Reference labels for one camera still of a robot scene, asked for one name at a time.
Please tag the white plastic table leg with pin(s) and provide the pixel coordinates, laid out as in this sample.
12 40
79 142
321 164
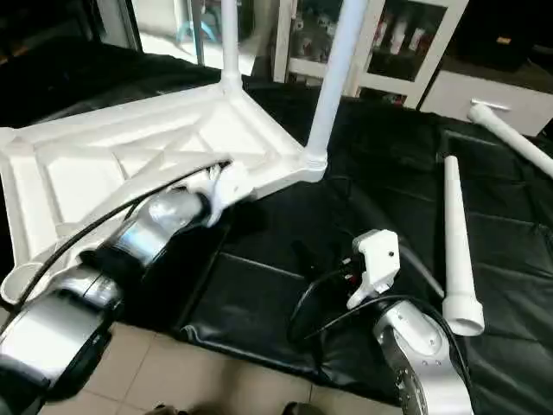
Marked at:
456 242
510 138
230 43
333 86

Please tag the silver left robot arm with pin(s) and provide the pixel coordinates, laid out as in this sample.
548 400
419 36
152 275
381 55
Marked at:
155 225

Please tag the black work mat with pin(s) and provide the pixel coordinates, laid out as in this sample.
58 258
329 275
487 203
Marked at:
389 173

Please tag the white drawer unit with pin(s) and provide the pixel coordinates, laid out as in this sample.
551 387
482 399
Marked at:
484 99

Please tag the white glass-door cabinet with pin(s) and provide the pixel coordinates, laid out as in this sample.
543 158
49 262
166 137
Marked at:
393 39

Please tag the white plastic table top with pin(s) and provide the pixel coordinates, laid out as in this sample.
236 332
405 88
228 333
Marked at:
104 147

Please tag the teal storage box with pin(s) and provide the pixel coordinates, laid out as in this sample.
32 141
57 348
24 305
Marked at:
194 30

